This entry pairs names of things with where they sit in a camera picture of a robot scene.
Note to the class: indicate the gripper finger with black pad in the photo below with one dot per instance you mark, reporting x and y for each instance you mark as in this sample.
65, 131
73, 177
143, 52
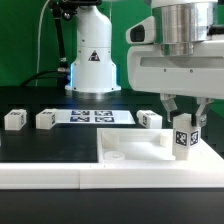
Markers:
201, 114
168, 101

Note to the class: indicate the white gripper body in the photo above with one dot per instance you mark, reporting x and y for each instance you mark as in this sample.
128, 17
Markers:
197, 75

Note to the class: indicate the white square tabletop part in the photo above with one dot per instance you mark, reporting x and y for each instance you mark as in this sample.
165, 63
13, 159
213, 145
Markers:
135, 146

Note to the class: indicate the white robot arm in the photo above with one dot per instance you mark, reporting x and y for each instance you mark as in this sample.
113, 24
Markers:
178, 50

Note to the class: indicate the white L-shaped obstacle fence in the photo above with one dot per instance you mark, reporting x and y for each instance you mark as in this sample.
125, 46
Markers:
203, 169

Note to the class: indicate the white sheet with fiducial tags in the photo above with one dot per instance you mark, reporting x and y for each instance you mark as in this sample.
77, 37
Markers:
94, 116

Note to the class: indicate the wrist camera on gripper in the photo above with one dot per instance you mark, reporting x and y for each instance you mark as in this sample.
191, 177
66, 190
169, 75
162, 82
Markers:
142, 33

